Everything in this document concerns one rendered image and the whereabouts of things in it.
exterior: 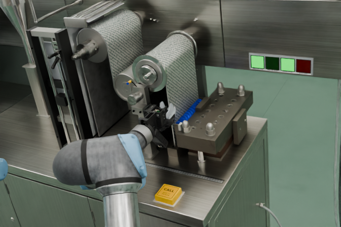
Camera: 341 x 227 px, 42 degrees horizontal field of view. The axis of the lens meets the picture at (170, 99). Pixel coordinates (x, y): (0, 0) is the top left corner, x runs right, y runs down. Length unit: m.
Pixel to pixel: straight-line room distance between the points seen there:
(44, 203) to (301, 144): 2.01
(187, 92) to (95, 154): 0.77
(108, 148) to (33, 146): 0.98
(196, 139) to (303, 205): 1.38
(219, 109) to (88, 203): 0.64
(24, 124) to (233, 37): 1.09
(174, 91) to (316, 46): 0.55
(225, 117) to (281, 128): 1.87
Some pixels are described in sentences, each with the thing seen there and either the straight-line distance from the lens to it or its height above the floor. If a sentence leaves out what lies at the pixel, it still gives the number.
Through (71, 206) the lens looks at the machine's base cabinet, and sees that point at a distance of 1.92.
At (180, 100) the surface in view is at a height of 1.10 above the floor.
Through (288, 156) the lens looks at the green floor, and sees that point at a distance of 3.28.
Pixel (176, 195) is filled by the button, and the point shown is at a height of 0.92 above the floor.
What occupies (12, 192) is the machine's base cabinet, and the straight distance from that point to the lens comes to 2.17.
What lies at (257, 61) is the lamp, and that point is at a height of 1.19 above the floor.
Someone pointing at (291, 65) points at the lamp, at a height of 1.18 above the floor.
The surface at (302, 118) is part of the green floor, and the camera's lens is 3.71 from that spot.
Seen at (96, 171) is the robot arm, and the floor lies 1.28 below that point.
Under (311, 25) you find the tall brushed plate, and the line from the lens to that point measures 1.70.
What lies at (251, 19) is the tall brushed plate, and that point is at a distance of 1.76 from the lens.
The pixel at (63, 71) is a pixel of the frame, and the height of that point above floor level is 1.28.
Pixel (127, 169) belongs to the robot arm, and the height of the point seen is 1.28.
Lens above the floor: 1.92
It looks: 28 degrees down
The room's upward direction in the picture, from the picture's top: 8 degrees counter-clockwise
